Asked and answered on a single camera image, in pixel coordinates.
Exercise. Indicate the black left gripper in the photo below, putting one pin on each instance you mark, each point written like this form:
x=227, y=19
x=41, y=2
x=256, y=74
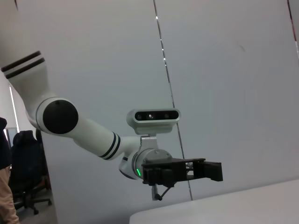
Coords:
x=163, y=172

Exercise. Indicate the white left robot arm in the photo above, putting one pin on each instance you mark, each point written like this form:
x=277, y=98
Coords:
x=93, y=135

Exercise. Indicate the black office chair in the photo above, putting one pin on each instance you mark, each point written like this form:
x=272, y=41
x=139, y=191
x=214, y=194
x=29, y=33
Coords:
x=25, y=158

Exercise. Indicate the person in dark jacket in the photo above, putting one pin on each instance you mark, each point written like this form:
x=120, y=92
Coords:
x=4, y=149

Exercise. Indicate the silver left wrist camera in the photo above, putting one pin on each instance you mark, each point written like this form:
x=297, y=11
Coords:
x=153, y=117

